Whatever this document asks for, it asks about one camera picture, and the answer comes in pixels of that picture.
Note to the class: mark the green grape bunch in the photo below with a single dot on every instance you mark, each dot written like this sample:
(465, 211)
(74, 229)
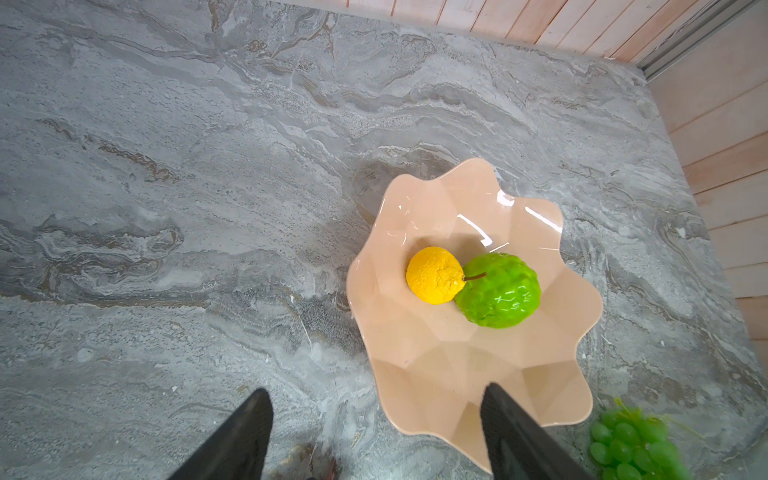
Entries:
(628, 443)

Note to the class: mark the pink wavy fruit bowl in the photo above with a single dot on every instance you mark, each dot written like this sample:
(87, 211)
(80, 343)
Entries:
(430, 364)

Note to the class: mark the green custard apple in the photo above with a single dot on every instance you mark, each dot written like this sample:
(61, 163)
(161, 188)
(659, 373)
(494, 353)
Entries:
(503, 292)

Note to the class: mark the yellow fake pear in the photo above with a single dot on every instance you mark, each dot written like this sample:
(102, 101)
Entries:
(435, 276)

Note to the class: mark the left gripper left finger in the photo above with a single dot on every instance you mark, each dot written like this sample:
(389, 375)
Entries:
(238, 448)

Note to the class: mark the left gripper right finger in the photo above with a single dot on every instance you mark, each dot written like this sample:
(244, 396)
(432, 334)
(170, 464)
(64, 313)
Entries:
(518, 448)

